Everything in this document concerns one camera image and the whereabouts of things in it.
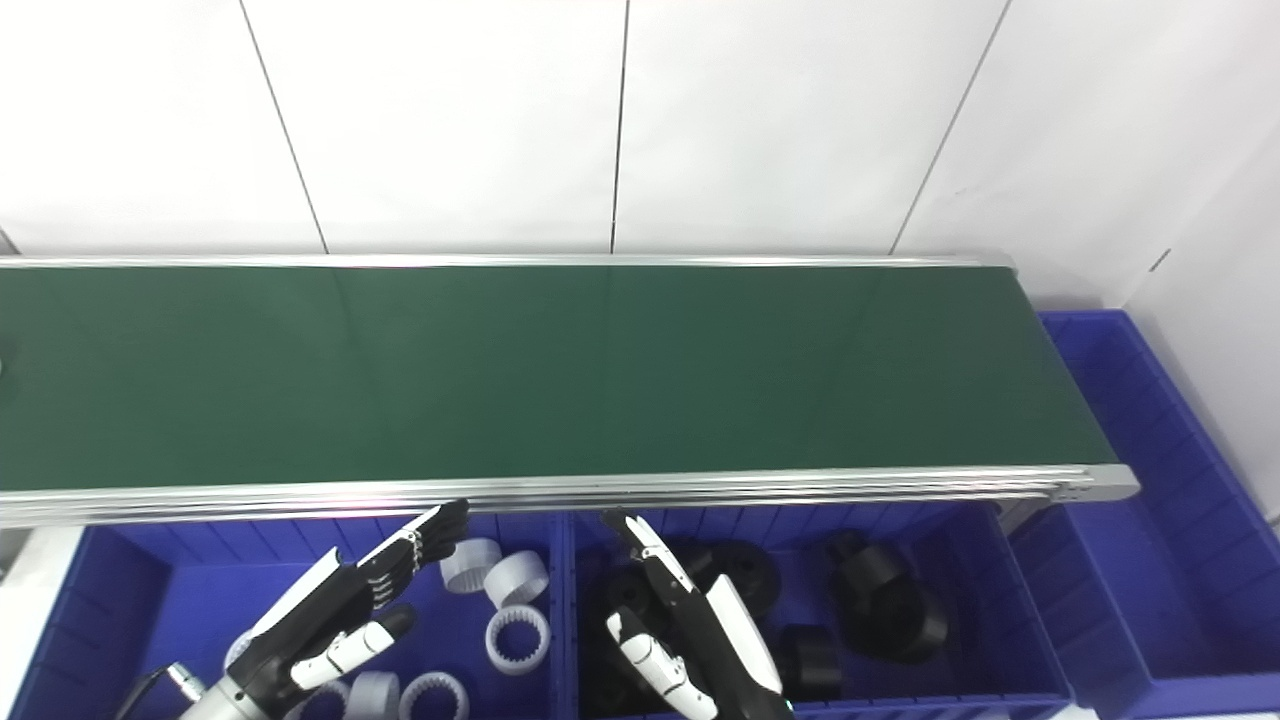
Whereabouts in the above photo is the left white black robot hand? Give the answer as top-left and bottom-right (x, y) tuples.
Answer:
(232, 498), (471, 715)

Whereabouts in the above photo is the blue bin with white parts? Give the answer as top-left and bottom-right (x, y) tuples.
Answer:
(5, 512), (571, 720)

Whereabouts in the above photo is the green conveyor belt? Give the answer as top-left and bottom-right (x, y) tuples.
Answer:
(0, 265), (1119, 493)
(0, 253), (1141, 529)

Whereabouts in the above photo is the black flanged coupling part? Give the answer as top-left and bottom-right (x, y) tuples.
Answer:
(665, 538), (716, 591)
(580, 640), (641, 716)
(826, 530), (906, 601)
(778, 625), (846, 701)
(850, 580), (951, 663)
(712, 540), (783, 616)
(600, 565), (666, 626)

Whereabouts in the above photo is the blue bin with black parts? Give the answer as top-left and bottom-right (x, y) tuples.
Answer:
(560, 500), (1076, 720)

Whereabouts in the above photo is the empty blue plastic bin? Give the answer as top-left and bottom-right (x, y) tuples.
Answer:
(1010, 310), (1280, 720)

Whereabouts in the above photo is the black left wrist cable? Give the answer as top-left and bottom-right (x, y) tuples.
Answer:
(112, 660), (208, 720)

